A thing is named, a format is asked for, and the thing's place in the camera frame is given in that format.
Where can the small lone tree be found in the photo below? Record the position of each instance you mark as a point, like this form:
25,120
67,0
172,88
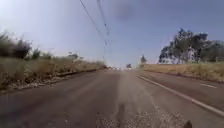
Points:
143,59

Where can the grey asphalt road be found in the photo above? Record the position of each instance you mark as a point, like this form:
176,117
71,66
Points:
100,100

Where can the white road edge line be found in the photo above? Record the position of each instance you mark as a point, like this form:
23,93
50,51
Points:
180,95

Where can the dry grass verge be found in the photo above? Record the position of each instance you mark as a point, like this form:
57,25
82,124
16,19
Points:
193,70
33,70

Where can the stand of tall trees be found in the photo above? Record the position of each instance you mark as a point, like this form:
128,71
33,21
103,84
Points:
190,46

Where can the dark roadside bushes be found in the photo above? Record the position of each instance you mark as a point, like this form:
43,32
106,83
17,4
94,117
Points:
16,48

